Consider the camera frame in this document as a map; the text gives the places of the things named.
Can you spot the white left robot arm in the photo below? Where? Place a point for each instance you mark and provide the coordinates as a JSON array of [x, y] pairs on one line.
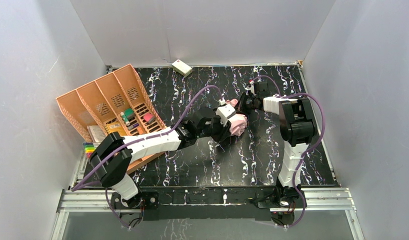
[[115, 153]]

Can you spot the black and pink folding umbrella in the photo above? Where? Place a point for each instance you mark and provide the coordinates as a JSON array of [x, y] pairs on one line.
[[238, 124]]

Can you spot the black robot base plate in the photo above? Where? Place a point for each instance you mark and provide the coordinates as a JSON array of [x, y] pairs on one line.
[[264, 203]]

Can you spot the orange plastic desk organizer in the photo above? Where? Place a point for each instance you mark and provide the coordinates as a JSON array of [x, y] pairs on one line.
[[100, 102]]

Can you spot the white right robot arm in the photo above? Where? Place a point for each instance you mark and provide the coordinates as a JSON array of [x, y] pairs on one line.
[[296, 124]]

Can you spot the aluminium frame rail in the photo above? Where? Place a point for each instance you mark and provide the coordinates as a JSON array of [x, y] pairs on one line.
[[331, 210]]

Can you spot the white paper pad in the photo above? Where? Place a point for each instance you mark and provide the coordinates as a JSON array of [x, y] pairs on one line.
[[96, 133]]

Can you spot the pink eraser block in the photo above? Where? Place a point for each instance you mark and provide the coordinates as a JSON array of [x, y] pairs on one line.
[[149, 118]]

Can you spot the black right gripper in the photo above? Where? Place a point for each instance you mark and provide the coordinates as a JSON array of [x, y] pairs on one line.
[[244, 102]]

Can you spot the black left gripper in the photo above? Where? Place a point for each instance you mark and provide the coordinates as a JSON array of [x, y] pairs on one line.
[[220, 129]]

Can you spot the white small box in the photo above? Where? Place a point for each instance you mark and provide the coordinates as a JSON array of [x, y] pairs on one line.
[[181, 67]]

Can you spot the colourful marker set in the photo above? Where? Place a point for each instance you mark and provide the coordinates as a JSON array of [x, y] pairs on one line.
[[89, 148]]

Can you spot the yellow notebook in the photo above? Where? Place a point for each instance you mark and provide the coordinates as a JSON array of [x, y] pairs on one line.
[[115, 127]]

